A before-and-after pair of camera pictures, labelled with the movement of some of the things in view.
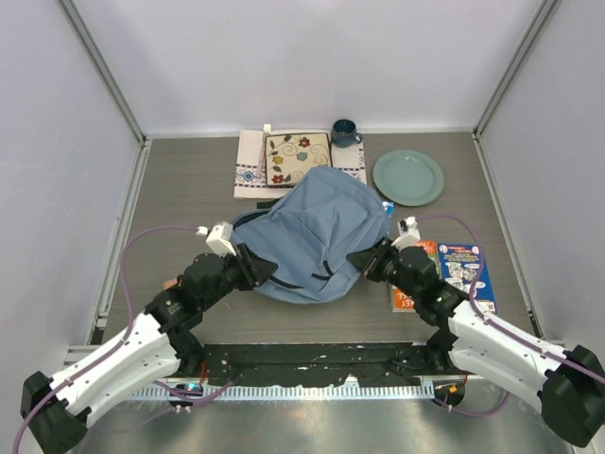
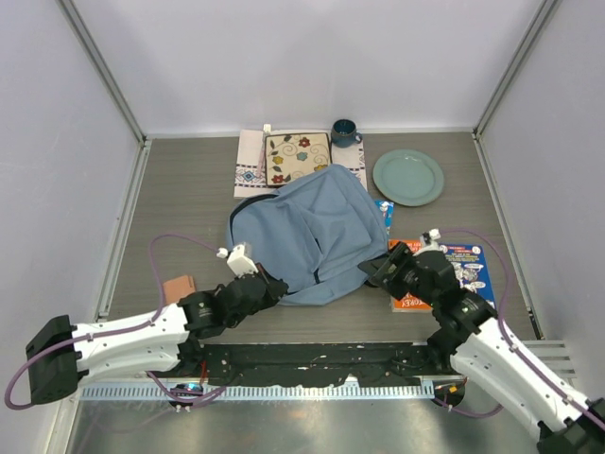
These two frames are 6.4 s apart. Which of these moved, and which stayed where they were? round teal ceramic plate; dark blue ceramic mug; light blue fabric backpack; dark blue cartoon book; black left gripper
Moved: black left gripper
Stayed: dark blue cartoon book; light blue fabric backpack; round teal ceramic plate; dark blue ceramic mug
